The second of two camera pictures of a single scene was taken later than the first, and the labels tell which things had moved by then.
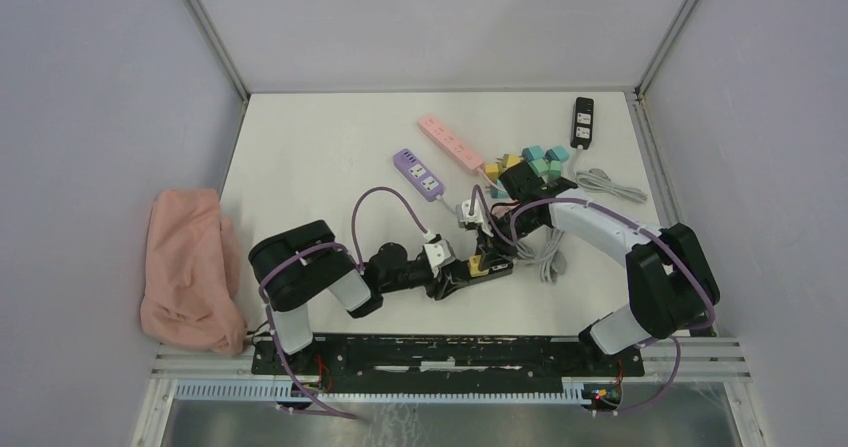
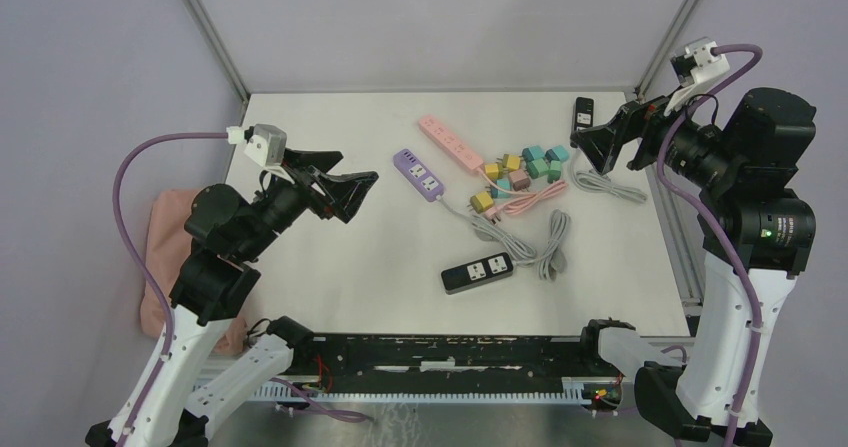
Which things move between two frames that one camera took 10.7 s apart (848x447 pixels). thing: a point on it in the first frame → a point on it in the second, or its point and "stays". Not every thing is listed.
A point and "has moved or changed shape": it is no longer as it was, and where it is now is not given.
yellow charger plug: x=475 y=266 has moved or changed shape
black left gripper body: x=418 y=277 → x=294 y=191
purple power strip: x=421 y=179 stays
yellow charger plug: x=492 y=171 stays
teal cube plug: x=499 y=193 stays
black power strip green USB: x=582 y=122 stays
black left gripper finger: x=450 y=283 → x=347 y=191
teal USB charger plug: x=532 y=153 stays
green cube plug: x=555 y=170 stays
